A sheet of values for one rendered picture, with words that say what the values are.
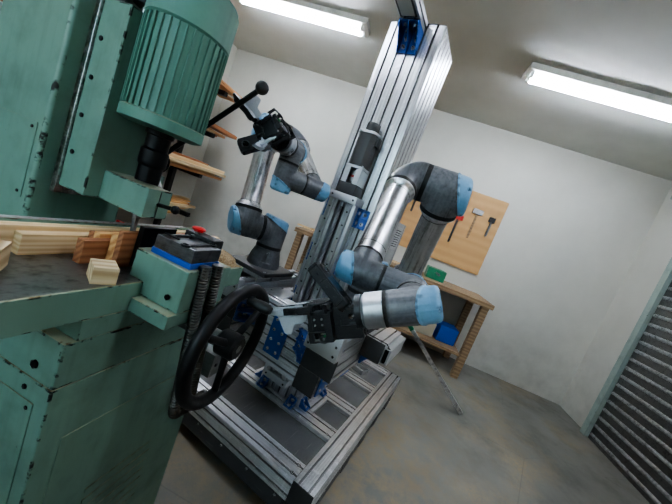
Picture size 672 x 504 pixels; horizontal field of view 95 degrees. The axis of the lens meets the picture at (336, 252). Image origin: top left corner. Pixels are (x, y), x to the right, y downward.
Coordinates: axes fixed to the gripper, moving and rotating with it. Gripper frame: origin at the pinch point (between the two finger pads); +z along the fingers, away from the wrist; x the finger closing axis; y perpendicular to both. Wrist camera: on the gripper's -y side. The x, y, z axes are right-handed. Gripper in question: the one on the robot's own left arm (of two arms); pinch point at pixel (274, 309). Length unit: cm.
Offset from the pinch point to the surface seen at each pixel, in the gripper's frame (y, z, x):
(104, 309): -6.3, 23.6, -19.4
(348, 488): 98, 14, 73
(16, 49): -65, 46, -14
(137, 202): -28.2, 26.7, -6.3
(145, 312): -4.4, 19.7, -14.6
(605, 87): -100, -175, 202
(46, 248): -19.1, 34.2, -20.5
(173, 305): -4.9, 14.9, -12.6
